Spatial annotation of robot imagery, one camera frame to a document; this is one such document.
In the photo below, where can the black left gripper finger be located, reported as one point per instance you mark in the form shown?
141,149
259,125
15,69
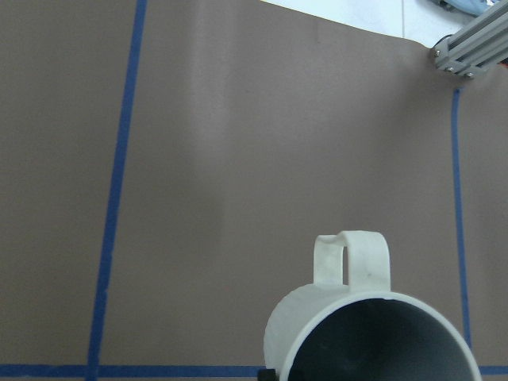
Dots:
267,375

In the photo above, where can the aluminium extrusion post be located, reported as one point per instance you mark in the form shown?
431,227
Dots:
477,47

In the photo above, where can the brown paper table mat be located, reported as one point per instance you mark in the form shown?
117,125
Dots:
167,165

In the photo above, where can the white HOME mug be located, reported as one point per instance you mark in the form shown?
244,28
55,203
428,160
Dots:
348,324

